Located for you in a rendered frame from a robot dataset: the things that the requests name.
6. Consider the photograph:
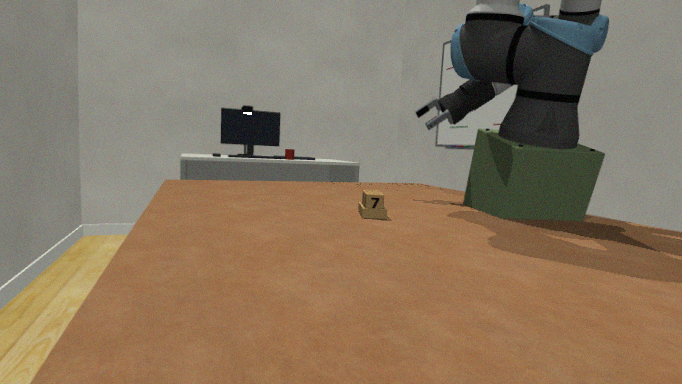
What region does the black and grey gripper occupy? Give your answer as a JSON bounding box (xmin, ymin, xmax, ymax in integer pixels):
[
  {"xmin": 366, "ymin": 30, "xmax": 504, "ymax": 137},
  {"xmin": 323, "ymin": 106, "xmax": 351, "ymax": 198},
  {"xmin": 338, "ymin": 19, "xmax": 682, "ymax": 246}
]
[{"xmin": 415, "ymin": 79, "xmax": 511, "ymax": 130}]

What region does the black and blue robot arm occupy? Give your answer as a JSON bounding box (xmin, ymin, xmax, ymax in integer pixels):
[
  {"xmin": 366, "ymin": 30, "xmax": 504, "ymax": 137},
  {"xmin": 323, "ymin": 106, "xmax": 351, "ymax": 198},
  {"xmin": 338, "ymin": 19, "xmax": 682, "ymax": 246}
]
[{"xmin": 450, "ymin": 0, "xmax": 609, "ymax": 149}]

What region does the tan open-top tray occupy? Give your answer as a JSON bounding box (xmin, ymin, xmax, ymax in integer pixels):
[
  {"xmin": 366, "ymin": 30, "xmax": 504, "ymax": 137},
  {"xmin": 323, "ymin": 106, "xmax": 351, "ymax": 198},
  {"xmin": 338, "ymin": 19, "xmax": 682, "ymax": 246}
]
[{"xmin": 358, "ymin": 202, "xmax": 387, "ymax": 219}]

